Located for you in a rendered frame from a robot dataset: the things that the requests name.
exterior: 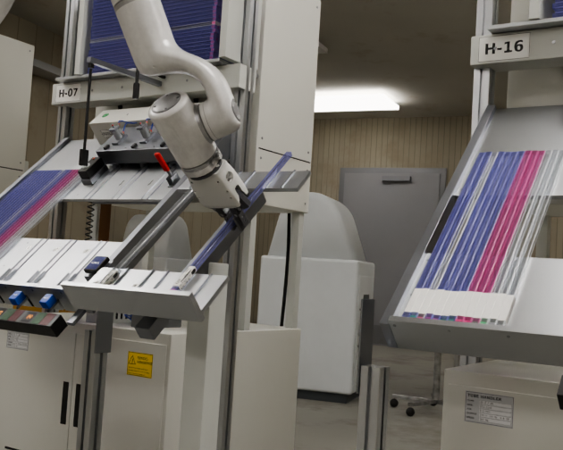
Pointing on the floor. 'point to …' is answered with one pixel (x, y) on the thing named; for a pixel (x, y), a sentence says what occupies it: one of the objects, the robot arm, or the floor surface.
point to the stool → (424, 397)
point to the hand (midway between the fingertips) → (236, 219)
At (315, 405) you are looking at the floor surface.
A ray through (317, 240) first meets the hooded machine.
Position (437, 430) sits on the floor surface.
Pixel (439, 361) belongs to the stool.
